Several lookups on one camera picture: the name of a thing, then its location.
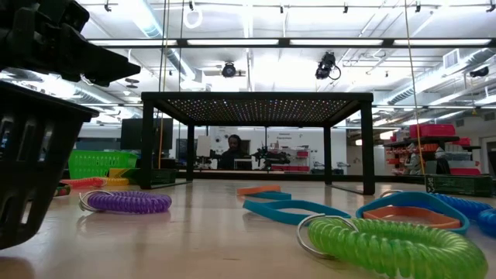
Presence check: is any large red storage bin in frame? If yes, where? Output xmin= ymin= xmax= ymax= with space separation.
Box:
xmin=408 ymin=123 xmax=457 ymax=140

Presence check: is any green plastic basket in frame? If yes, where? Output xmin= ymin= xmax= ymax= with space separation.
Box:
xmin=68 ymin=150 xmax=139 ymax=180

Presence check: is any black ceiling spotlight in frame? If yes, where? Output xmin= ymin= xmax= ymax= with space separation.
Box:
xmin=469 ymin=65 xmax=491 ymax=78

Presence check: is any black metal table frame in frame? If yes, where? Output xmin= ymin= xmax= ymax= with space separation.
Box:
xmin=176 ymin=169 xmax=427 ymax=184

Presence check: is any orange coil wristband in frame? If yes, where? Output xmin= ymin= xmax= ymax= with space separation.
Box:
xmin=60 ymin=177 xmax=108 ymax=190

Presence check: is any orange silicone wristband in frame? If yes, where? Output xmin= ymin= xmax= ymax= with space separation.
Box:
xmin=236 ymin=184 xmax=282 ymax=197
xmin=363 ymin=205 xmax=462 ymax=230

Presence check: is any black plastic basket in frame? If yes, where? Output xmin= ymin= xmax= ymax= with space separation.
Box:
xmin=0 ymin=80 xmax=101 ymax=251

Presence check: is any thin black hanging cable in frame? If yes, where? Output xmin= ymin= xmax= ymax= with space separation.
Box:
xmin=177 ymin=0 xmax=185 ymax=94

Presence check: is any person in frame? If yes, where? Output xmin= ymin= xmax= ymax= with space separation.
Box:
xmin=216 ymin=134 xmax=253 ymax=171

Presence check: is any green coil wristband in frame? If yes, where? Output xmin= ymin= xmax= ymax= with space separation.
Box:
xmin=296 ymin=213 xmax=489 ymax=279

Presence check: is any black storage shelf rack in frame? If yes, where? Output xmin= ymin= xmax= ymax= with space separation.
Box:
xmin=383 ymin=122 xmax=484 ymax=176

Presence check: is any black background monitor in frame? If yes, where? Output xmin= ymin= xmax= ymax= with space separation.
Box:
xmin=120 ymin=118 xmax=174 ymax=151

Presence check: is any purple coil wristband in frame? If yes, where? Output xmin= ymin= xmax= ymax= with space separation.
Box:
xmin=78 ymin=189 xmax=173 ymax=215

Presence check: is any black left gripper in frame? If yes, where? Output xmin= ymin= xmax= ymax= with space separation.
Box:
xmin=0 ymin=0 xmax=142 ymax=88

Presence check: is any black overhead frame bar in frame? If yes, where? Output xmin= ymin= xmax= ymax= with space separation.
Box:
xmin=87 ymin=36 xmax=496 ymax=50

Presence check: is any black ceiling camera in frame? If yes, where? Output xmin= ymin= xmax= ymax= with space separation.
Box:
xmin=314 ymin=51 xmax=343 ymax=81
xmin=221 ymin=60 xmax=238 ymax=78

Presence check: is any white shelf with red bins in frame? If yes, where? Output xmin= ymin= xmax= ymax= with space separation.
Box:
xmin=270 ymin=146 xmax=311 ymax=173

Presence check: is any black perforated metal riser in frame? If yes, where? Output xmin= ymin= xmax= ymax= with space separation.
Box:
xmin=139 ymin=91 xmax=376 ymax=196

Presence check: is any white hanging ring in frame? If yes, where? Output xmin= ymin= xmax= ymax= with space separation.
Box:
xmin=182 ymin=7 xmax=204 ymax=30

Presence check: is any yellow coil wristband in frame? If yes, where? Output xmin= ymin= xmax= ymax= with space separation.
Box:
xmin=101 ymin=177 xmax=130 ymax=187

